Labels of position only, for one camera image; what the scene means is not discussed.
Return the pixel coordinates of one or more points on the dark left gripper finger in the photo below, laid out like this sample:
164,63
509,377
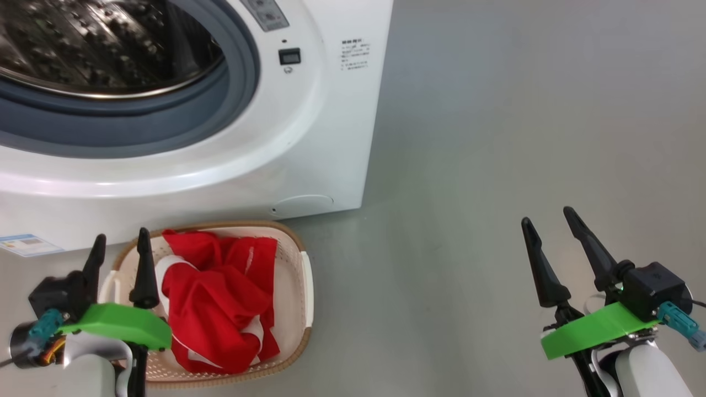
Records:
94,270
144,281

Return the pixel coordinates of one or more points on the round drain filter cover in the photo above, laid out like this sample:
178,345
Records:
302,205

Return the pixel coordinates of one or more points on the printed warning text label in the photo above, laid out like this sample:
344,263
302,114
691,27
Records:
355,54

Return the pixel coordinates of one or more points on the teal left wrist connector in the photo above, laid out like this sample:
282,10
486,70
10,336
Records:
45,324

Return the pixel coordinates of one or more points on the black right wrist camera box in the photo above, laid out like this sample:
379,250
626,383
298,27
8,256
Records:
653,289

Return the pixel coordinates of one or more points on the white front-load washing machine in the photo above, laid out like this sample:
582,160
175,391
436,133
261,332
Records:
331,138

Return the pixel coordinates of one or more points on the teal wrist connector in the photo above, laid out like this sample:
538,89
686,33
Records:
681,325
45,324

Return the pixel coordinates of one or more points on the black door lock socket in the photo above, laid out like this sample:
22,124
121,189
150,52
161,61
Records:
289,56

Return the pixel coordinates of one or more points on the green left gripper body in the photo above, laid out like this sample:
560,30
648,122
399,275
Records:
121,324

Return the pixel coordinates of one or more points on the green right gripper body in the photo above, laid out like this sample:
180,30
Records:
595,331

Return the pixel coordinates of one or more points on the blue energy label sticker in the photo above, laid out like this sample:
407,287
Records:
30,245

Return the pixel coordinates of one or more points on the grey instruction sticker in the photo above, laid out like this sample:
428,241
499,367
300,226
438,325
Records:
267,14

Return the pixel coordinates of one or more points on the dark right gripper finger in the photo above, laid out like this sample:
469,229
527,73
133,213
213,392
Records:
598,259
543,275

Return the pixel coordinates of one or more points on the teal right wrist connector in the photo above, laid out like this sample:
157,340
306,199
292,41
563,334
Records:
681,325

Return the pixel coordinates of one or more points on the cream perforated laundry basket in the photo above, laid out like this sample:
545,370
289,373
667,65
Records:
289,286

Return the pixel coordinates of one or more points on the white cloth garment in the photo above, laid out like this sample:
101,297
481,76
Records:
165,264

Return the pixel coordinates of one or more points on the red white-striped garment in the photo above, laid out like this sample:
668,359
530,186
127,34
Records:
220,303

